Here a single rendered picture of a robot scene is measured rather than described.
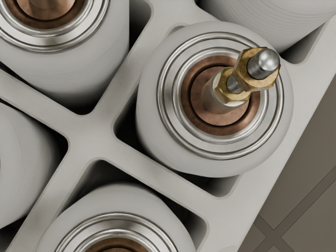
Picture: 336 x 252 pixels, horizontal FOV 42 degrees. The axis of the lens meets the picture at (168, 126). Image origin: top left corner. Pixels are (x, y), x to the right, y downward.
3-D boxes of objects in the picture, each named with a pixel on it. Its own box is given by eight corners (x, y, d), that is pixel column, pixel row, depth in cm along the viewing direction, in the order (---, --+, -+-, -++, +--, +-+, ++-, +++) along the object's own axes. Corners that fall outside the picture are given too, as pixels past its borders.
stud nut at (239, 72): (282, 77, 19) (289, 74, 18) (252, 101, 19) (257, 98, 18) (254, 42, 19) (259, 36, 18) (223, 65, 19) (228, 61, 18)
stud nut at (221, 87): (256, 91, 23) (261, 89, 22) (231, 111, 23) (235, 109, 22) (233, 62, 23) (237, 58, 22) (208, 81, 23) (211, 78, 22)
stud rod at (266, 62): (238, 93, 24) (286, 62, 17) (224, 104, 24) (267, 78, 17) (227, 79, 24) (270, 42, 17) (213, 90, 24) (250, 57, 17)
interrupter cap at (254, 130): (292, 147, 26) (296, 147, 26) (168, 171, 25) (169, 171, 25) (267, 25, 27) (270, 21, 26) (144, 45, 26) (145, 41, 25)
